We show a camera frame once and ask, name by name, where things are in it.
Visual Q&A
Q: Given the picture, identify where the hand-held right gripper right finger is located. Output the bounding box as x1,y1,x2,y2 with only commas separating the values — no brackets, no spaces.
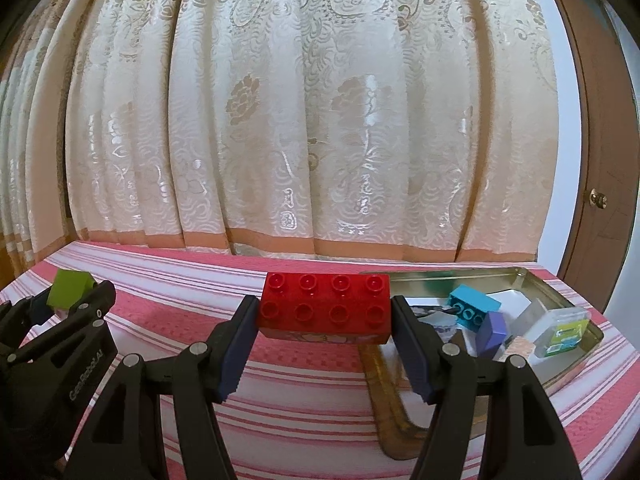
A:
390,294,576,480

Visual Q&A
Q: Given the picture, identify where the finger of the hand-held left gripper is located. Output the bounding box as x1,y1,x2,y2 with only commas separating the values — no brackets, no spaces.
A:
0,296,53,346
17,280,117,361

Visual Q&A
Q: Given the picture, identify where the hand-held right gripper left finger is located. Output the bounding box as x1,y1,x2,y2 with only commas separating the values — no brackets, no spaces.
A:
65,295,261,480

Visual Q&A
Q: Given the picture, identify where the green toy brick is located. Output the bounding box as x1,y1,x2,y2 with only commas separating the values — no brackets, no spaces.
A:
47,268,99,311

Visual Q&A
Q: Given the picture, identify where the gold tin box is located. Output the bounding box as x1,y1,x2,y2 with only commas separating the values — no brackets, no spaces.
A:
360,266,605,461

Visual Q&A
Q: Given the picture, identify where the blue toy brick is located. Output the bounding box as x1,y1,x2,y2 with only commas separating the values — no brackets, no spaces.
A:
446,284,502,331

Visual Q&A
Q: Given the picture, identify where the purple block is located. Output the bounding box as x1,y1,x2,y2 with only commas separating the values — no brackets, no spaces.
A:
472,311,510,358

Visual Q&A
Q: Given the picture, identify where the red toy brick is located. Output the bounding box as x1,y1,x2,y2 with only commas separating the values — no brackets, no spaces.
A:
256,272,392,346

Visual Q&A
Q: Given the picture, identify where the beige patterned box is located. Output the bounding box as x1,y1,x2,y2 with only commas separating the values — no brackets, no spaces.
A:
497,337,538,361

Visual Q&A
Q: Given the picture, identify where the pink striped bed cover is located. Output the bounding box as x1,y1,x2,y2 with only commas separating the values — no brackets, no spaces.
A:
0,240,640,480

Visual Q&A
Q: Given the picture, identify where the white paper sheet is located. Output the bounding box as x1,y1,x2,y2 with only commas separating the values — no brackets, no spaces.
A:
402,287,533,356

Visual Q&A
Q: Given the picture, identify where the cream floral curtain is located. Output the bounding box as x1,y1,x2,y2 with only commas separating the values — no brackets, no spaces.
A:
0,0,558,266

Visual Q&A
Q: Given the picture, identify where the brown wooden door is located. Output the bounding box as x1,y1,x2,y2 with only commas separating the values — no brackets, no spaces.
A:
542,0,640,311

